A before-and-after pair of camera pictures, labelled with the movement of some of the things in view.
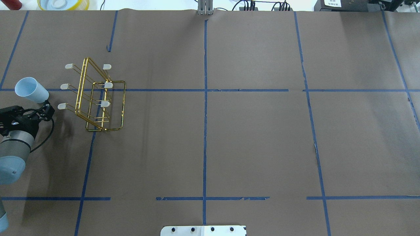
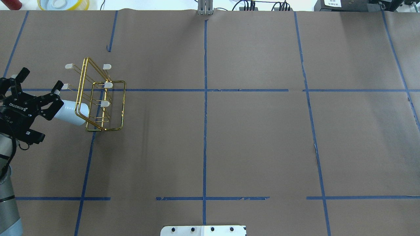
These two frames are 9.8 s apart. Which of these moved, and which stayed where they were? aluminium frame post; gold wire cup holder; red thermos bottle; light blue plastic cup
Moved: light blue plastic cup
Stayed: red thermos bottle; gold wire cup holder; aluminium frame post
